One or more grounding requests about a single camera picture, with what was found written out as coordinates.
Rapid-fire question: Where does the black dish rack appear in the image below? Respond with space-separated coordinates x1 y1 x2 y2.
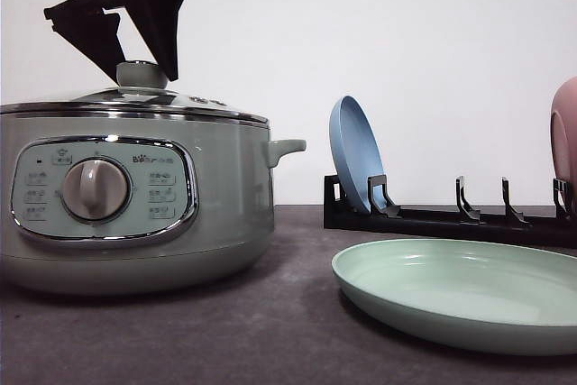
324 174 577 250

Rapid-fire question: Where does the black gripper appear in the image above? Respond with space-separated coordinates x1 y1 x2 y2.
44 0 184 86

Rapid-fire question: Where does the green electric steamer pot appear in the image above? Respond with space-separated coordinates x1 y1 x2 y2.
0 60 307 294

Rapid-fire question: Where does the pink plate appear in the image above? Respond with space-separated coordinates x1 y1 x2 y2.
550 76 577 218

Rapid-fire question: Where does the glass steamer lid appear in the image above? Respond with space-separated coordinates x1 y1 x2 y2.
0 62 270 124

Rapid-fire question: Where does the green plate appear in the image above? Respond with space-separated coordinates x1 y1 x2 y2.
332 239 577 349

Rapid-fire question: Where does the blue plate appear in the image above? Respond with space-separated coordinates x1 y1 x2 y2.
329 96 387 214

